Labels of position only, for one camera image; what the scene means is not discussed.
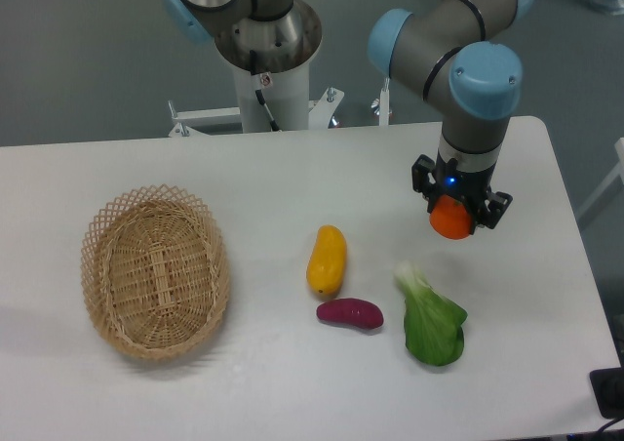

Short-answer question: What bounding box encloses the orange fruit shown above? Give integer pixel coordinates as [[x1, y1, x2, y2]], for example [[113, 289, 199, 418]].
[[429, 195, 472, 240]]

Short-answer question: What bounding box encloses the green bok choy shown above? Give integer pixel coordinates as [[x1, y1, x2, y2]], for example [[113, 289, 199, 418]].
[[394, 261, 468, 367]]

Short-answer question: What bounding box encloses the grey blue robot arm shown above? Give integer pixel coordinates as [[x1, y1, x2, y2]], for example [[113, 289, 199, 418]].
[[163, 0, 533, 240]]

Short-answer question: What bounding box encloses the woven wicker basket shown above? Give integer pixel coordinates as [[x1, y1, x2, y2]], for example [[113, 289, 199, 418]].
[[81, 184, 230, 361]]

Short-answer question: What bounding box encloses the black cable on pedestal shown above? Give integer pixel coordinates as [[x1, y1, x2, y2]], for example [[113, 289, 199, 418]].
[[249, 49, 283, 133]]

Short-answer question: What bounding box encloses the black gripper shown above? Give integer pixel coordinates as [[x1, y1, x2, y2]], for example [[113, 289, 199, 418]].
[[411, 149, 513, 234]]

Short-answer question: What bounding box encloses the yellow mango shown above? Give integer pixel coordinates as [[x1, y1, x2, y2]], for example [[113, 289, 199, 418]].
[[306, 224, 347, 297]]

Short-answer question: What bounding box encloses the white frame at right edge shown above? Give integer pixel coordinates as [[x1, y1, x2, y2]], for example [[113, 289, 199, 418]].
[[575, 138, 623, 229]]

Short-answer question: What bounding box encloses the black device at table edge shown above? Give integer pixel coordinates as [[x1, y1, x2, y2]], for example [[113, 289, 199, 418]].
[[589, 367, 623, 419]]

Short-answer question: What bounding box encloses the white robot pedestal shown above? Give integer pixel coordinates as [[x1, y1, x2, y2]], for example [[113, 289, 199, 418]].
[[167, 0, 394, 138]]

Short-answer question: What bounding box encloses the purple sweet potato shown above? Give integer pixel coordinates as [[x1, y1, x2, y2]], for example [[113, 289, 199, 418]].
[[316, 298, 384, 331]]

